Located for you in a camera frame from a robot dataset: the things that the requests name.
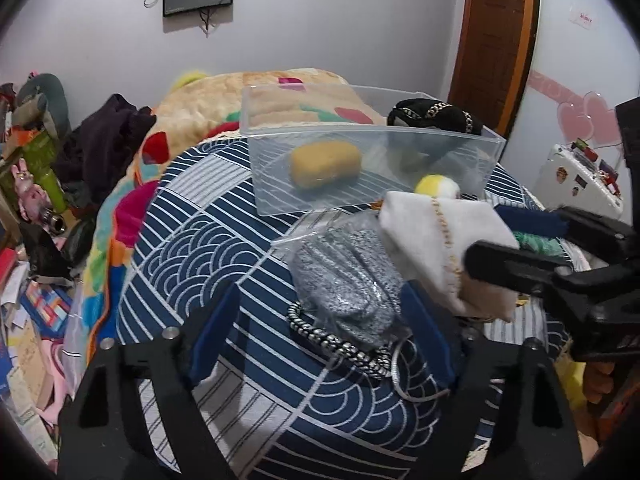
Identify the white stickered suitcase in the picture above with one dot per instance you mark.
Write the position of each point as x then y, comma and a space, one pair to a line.
576, 176

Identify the white fabric pouch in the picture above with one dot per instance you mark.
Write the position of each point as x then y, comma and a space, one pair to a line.
427, 238

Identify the brown wooden door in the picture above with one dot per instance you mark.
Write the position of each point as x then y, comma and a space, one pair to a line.
495, 50

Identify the hand in orange sleeve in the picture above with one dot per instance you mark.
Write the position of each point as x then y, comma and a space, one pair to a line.
597, 381

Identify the green fabric item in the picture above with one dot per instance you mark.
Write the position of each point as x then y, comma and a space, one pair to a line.
539, 245

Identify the yellow green plush ball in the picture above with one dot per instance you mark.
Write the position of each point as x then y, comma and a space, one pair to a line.
438, 186

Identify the colourful fleece blanket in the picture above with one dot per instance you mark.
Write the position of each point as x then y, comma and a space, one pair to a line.
207, 109

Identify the black hat with chain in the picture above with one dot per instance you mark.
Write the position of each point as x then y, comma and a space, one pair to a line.
429, 113

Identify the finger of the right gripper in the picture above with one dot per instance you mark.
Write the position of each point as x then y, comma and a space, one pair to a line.
512, 268
545, 222

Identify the clear plastic storage box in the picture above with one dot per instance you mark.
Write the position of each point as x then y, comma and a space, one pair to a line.
274, 121

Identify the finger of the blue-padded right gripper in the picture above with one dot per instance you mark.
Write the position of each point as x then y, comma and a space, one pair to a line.
434, 329

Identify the navy patterned bed sheet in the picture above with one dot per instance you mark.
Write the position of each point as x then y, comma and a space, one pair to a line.
275, 405

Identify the yellow plush pillow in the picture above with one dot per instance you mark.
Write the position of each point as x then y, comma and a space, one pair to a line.
187, 78

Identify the green bottle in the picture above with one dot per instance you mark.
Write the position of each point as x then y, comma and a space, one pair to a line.
49, 182

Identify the yellow sponge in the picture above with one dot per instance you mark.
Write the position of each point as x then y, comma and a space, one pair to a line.
317, 164

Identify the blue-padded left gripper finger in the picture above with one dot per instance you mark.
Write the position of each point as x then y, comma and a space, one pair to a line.
215, 321

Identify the grey plush toy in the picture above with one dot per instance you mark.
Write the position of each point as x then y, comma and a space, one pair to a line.
42, 100

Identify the green cardboard box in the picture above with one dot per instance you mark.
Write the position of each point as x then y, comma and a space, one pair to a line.
39, 153

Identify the pink rabbit figure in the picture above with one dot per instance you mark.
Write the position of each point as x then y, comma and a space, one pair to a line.
32, 200

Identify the dark clothes pile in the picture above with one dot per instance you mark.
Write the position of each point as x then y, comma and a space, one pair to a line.
95, 156

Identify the grey knitted pouch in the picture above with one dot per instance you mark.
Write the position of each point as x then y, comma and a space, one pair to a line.
344, 276

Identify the white wardrobe sliding door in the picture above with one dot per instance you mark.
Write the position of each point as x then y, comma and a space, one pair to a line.
582, 47

